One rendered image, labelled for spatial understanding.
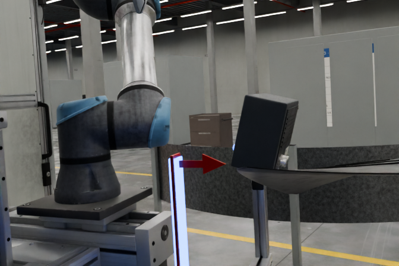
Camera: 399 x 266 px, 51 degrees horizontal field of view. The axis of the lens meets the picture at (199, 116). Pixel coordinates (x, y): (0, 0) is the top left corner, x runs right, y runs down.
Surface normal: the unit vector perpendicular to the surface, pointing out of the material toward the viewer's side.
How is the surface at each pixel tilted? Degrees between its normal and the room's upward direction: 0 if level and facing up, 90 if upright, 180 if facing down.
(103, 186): 72
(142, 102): 55
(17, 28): 90
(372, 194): 90
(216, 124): 90
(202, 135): 90
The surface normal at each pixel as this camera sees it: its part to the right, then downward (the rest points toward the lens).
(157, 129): 0.19, 0.24
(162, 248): 0.92, -0.04
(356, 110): -0.56, 0.07
